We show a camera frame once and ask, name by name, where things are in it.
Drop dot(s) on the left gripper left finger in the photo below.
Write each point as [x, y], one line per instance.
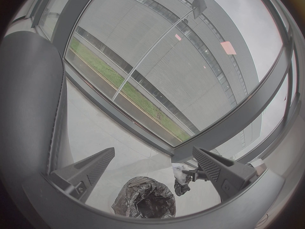
[95, 166]

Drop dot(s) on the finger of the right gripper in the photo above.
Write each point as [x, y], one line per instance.
[194, 174]

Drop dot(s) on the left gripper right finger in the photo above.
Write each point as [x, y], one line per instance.
[214, 168]

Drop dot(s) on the black plastic bag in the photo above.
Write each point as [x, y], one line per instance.
[143, 192]

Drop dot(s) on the clear printed wrapper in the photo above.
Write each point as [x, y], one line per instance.
[178, 173]

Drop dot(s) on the crumpled black plastic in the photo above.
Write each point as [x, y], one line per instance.
[180, 189]

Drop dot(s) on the window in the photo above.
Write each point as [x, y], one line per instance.
[238, 120]

